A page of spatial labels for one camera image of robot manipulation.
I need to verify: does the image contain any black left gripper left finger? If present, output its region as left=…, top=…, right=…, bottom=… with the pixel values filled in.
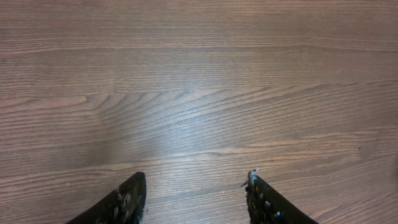
left=67, top=172, right=147, bottom=224

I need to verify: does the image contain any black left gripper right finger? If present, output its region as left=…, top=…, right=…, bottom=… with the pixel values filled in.
left=242, top=169, right=318, bottom=224

